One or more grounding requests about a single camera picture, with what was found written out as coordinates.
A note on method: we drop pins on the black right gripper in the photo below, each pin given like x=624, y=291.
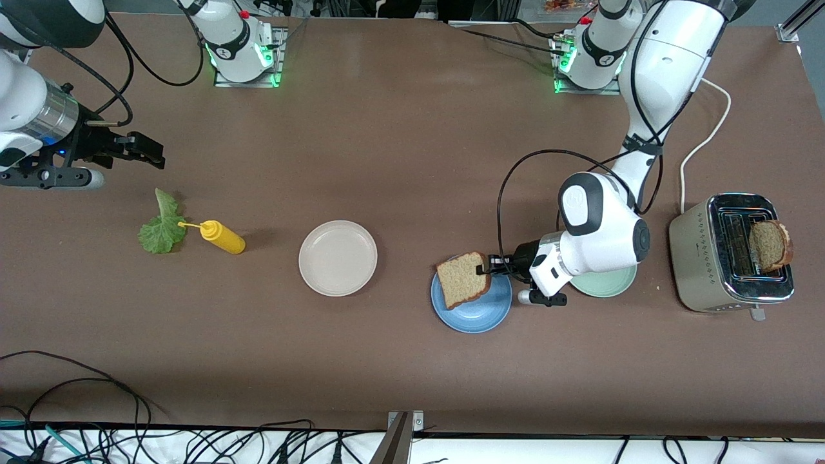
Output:
x=90, y=144

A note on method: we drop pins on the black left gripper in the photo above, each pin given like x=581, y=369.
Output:
x=523, y=254

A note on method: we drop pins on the brown bread slice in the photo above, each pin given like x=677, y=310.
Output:
x=770, y=245
x=461, y=283

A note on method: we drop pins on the blue round plate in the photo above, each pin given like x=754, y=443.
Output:
x=474, y=319

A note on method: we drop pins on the green lettuce leaf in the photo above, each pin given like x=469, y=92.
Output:
x=161, y=235

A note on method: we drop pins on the yellow mustard squeeze bottle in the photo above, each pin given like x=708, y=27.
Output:
x=225, y=240

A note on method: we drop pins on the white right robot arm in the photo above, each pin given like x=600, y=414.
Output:
x=235, y=45

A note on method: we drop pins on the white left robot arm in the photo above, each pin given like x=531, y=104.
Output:
x=606, y=219

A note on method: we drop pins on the mint green round plate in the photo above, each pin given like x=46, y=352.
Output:
x=612, y=283

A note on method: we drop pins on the beige round plate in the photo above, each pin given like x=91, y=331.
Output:
x=338, y=258

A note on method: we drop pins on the beige chrome toaster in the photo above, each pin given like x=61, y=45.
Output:
x=699, y=264

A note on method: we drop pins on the orange snack bag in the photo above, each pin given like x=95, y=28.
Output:
x=561, y=6

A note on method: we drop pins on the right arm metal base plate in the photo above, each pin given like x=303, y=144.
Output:
x=282, y=64

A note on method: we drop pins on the small metal table bracket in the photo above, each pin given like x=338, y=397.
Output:
x=417, y=422

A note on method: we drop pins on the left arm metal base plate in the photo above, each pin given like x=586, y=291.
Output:
x=564, y=90

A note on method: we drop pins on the dark metal post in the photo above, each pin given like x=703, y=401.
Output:
x=393, y=448

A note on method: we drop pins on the aluminium frame profile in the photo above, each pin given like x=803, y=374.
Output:
x=787, y=32

